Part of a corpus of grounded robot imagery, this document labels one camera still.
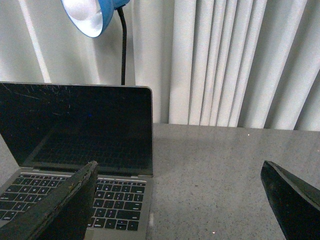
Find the grey laptop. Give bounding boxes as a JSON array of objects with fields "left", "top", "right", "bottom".
[{"left": 0, "top": 82, "right": 153, "bottom": 240}]

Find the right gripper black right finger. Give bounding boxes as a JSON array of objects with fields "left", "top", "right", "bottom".
[{"left": 260, "top": 161, "right": 320, "bottom": 240}]

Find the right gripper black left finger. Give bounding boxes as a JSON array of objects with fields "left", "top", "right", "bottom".
[{"left": 0, "top": 161, "right": 98, "bottom": 240}]

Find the blue desk lamp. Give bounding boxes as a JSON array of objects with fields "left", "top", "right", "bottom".
[{"left": 61, "top": 0, "right": 130, "bottom": 86}]

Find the white curtain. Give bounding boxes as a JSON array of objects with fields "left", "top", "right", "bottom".
[{"left": 0, "top": 0, "right": 320, "bottom": 131}]

